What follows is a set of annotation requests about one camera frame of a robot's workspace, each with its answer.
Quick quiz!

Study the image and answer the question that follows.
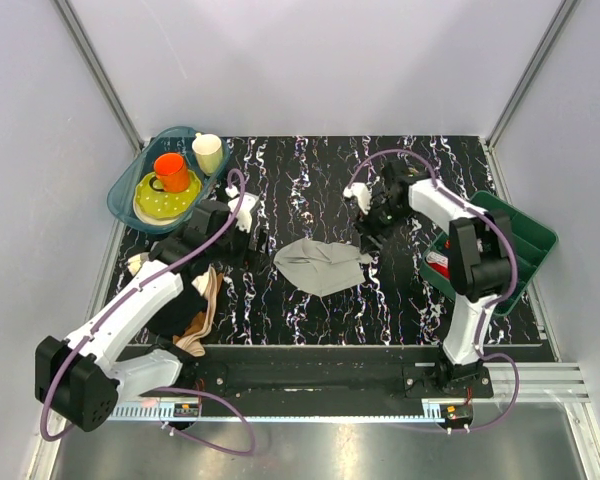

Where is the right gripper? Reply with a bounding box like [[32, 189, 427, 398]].
[[351, 198, 413, 257]]

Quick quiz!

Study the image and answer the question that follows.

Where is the grey underwear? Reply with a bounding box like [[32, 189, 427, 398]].
[[274, 238, 373, 297]]

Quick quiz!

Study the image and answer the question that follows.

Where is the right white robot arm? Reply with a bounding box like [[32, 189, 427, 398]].
[[343, 162, 518, 397]]

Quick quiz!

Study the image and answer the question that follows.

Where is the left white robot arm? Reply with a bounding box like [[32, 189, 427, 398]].
[[34, 194, 259, 440]]

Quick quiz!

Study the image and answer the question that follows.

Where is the red white rolled underwear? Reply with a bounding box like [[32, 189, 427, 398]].
[[425, 251, 450, 279]]

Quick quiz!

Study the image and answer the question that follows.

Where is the black garment pile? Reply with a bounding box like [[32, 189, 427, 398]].
[[145, 282, 207, 338]]

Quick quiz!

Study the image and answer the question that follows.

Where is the beige tan garment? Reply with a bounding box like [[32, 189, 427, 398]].
[[173, 266, 223, 357]]

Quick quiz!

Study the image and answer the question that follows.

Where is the yellow green dotted plate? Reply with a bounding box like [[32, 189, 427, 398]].
[[132, 169, 202, 225]]

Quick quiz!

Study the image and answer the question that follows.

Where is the orange cup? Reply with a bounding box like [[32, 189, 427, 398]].
[[150, 153, 190, 193]]

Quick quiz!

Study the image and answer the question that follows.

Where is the teal transparent plastic basin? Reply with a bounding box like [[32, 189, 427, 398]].
[[107, 126, 230, 235]]

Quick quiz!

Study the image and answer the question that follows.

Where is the cream yellow cup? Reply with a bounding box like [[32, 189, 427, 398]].
[[192, 132, 224, 176]]

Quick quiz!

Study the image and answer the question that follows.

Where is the light grey garment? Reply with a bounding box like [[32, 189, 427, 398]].
[[126, 252, 149, 277]]

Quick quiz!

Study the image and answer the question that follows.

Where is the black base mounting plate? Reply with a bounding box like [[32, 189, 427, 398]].
[[138, 344, 494, 419]]

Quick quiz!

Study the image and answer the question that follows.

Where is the green plastic divided organizer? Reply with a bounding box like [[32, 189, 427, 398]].
[[418, 191, 560, 319]]

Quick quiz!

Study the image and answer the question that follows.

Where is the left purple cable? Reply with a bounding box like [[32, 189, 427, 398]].
[[39, 168, 257, 456]]

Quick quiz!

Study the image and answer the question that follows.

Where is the purple cable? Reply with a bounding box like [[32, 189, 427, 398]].
[[349, 148, 520, 434], [39, 168, 257, 456]]

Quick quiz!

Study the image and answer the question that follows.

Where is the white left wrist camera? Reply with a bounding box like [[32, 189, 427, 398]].
[[225, 186, 260, 233]]

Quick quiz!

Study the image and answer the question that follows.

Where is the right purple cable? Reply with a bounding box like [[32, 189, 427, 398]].
[[349, 148, 520, 434]]

